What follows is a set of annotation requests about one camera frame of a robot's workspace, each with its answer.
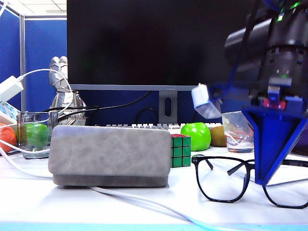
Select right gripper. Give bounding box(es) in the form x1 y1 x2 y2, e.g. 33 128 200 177
242 77 305 186

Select black framed glasses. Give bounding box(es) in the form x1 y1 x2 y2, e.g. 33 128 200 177
191 154 308 209

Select rubik's cube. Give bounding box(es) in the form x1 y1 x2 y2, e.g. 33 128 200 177
170 133 193 168

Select grey suede glasses case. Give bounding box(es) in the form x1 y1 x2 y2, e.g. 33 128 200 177
48 124 172 188

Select clear tumbler with red swirls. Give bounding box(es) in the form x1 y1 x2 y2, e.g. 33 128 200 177
221 111 256 154

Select white paper sheet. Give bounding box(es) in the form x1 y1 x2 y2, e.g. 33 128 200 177
206 147 308 186

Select brown kiwi fruit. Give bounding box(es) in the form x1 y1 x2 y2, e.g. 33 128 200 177
210 125 227 148

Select shiny green apple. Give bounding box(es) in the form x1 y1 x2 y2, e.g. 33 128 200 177
180 122 212 152

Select grey monitor stand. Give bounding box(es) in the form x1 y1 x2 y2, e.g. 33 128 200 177
158 90 179 125

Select white and grey keyboard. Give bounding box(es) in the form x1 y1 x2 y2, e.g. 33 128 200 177
105 122 223 135

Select black computer monitor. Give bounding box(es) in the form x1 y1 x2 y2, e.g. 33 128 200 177
67 0 258 91

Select silver robot figurine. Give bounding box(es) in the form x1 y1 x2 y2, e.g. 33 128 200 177
49 56 87 127

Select green apple behind glass cup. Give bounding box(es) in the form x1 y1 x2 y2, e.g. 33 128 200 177
24 123 50 151

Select smoky square glass cup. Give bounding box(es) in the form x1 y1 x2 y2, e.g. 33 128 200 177
17 111 58 159

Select large orange fruit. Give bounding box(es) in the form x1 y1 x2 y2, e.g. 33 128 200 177
0 122 17 154

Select blue and white box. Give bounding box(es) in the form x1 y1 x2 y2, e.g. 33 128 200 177
0 102 21 121

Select white charger adapter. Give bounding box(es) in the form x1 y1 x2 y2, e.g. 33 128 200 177
0 76 25 103

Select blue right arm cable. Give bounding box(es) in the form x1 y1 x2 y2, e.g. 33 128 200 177
226 64 244 93

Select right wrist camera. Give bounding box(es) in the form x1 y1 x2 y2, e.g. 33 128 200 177
192 83 223 120

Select black cable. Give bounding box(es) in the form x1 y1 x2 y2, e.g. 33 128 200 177
44 91 152 121
136 107 159 124

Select white charging cable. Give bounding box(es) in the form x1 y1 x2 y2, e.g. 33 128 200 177
0 68 241 231

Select grey partition post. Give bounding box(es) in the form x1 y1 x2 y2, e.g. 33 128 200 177
19 14 26 113

